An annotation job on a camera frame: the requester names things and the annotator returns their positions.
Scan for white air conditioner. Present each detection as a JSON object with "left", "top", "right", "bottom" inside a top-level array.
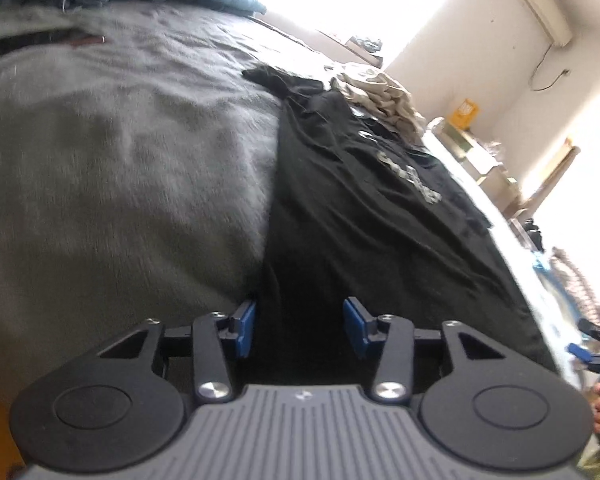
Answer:
[{"left": 510, "top": 0, "right": 574, "bottom": 47}]

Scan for dark smartphone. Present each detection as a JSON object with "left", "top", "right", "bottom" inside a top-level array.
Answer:
[{"left": 0, "top": 29, "right": 106, "bottom": 56}]

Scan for bright window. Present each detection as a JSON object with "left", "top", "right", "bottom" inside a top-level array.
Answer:
[{"left": 225, "top": 0, "right": 476, "bottom": 68}]

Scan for blue folded cloth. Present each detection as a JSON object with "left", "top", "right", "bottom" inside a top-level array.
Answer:
[{"left": 532, "top": 255, "right": 563, "bottom": 283}]

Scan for cream desk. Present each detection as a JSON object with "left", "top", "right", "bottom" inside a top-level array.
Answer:
[{"left": 425, "top": 117, "right": 524, "bottom": 211}]

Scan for striped woolly blanket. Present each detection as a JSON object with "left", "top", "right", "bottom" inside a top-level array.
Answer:
[{"left": 550, "top": 246, "right": 600, "bottom": 331}]

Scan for pair of dark sneakers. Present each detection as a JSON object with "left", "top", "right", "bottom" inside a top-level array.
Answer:
[{"left": 345, "top": 35, "right": 384, "bottom": 56}]

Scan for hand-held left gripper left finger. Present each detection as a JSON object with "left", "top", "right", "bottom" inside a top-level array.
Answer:
[{"left": 98, "top": 299, "right": 257, "bottom": 404}]

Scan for yellow box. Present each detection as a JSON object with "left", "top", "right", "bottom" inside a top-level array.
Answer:
[{"left": 447, "top": 100, "right": 481, "bottom": 129}]

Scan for black printed t-shirt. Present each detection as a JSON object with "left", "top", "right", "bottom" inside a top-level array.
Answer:
[{"left": 242, "top": 62, "right": 556, "bottom": 386}]

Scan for white folded cloth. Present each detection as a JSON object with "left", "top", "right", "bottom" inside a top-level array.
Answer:
[{"left": 530, "top": 272, "right": 588, "bottom": 356}]

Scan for beige crumpled garment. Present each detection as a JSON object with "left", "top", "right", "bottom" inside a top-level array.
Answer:
[{"left": 330, "top": 62, "right": 428, "bottom": 143}]

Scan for thin wall cable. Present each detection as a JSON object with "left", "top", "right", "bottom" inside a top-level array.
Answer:
[{"left": 529, "top": 42, "right": 571, "bottom": 92}]

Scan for wooden frame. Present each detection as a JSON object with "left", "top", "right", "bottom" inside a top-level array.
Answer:
[{"left": 505, "top": 135, "right": 581, "bottom": 223}]

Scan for black bags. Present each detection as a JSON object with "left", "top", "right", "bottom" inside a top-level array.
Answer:
[{"left": 520, "top": 217, "right": 546, "bottom": 253}]

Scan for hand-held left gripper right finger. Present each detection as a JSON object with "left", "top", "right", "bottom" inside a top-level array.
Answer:
[{"left": 343, "top": 296, "right": 506, "bottom": 404}]

